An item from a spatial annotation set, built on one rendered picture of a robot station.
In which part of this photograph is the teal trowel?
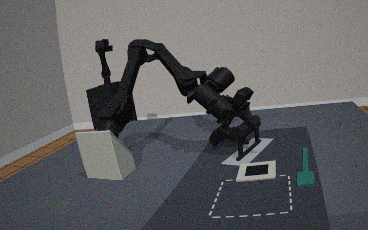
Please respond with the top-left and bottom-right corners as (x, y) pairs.
(297, 148), (314, 188)

